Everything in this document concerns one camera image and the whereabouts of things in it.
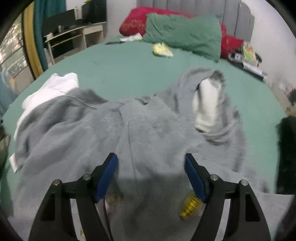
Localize grey sweatshirt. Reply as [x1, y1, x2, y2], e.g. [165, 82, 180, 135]
[9, 68, 293, 240]

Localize white garment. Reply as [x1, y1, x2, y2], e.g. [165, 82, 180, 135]
[9, 73, 84, 174]

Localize stack of books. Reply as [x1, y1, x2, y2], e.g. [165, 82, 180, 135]
[228, 42, 267, 82]

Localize green bed sheet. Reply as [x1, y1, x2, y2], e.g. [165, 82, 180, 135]
[0, 34, 289, 216]

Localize beige desk shelf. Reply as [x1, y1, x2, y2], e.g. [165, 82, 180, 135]
[44, 22, 107, 66]

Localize green pillow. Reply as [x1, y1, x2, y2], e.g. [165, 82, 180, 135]
[143, 13, 222, 62]

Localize yellow green small cloth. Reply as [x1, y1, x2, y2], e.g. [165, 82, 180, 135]
[152, 43, 174, 58]

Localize black monitor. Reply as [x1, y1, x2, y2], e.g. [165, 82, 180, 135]
[42, 9, 76, 36]

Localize white papers near pillow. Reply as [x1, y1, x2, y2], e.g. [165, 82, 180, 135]
[105, 33, 144, 45]

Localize teal yellow curtain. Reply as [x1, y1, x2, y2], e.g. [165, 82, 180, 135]
[22, 1, 66, 79]

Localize grey padded headboard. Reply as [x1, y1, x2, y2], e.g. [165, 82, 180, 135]
[137, 0, 255, 42]

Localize red pillow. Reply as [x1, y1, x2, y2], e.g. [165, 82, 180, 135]
[119, 6, 244, 59]

